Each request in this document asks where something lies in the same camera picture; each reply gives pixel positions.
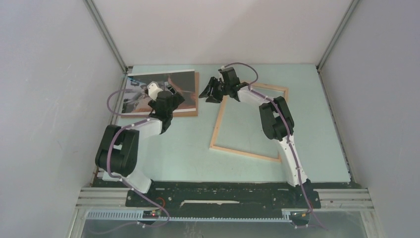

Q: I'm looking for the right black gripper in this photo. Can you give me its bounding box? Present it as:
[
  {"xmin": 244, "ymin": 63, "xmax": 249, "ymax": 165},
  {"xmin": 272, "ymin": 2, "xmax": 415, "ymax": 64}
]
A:
[{"xmin": 199, "ymin": 76, "xmax": 230, "ymax": 104}]

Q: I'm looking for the aluminium rail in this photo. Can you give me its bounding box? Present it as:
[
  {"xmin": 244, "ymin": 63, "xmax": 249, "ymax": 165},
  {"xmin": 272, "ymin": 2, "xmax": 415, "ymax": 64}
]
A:
[{"xmin": 76, "ymin": 187, "xmax": 374, "ymax": 212}]

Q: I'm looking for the printed photo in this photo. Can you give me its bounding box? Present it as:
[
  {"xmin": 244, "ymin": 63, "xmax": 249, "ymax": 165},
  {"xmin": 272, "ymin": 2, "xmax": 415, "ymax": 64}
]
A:
[{"xmin": 121, "ymin": 69, "xmax": 197, "ymax": 115}]

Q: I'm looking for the wooden picture frame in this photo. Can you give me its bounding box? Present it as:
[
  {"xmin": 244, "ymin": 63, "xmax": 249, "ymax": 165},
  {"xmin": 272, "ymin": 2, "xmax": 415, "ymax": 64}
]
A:
[{"xmin": 210, "ymin": 83, "xmax": 289, "ymax": 163}]

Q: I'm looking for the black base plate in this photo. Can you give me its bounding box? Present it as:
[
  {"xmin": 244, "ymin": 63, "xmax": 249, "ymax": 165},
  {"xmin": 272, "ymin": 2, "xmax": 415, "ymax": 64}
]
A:
[{"xmin": 125, "ymin": 181, "xmax": 321, "ymax": 219}]

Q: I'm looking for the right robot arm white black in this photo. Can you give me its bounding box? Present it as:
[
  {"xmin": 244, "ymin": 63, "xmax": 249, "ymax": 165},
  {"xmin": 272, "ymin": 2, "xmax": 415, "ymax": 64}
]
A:
[{"xmin": 199, "ymin": 65, "xmax": 309, "ymax": 188}]

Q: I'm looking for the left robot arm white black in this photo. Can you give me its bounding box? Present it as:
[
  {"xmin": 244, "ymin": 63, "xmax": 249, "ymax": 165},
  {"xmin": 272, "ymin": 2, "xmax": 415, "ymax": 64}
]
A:
[{"xmin": 95, "ymin": 82, "xmax": 185, "ymax": 207}]

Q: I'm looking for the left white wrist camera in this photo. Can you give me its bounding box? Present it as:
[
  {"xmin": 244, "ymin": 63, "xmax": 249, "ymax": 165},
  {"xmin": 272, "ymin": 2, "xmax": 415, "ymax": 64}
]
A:
[{"xmin": 147, "ymin": 81, "xmax": 163, "ymax": 100}]

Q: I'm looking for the brown backing board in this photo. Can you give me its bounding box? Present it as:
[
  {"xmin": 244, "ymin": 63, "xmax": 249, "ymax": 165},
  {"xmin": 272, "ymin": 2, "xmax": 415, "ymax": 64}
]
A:
[{"xmin": 121, "ymin": 72, "xmax": 200, "ymax": 118}]

